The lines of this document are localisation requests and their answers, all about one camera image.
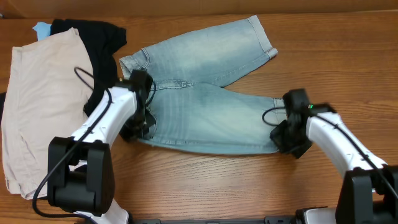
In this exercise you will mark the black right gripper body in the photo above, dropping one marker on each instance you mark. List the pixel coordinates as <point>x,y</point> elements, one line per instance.
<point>286,140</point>

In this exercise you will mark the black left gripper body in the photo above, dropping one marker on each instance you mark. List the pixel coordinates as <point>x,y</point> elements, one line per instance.
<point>137,130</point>

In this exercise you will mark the light blue denim shorts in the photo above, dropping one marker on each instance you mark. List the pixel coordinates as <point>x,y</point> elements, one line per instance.
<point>192,107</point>

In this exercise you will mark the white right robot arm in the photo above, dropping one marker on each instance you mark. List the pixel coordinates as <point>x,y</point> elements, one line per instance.
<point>369,191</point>

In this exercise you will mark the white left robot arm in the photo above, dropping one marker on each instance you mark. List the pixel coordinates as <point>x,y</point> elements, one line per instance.
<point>81,177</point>

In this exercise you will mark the black t-shirt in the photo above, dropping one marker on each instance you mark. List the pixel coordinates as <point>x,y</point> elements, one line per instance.
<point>101,40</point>

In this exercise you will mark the beige cotton shorts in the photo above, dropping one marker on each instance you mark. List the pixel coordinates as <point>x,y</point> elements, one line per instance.
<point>44,99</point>

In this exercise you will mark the light blue folded garment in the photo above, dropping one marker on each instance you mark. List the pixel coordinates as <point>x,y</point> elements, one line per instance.
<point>42,30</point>

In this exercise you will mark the brown cardboard backdrop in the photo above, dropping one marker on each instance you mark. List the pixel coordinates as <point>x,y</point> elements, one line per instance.
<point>121,8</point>

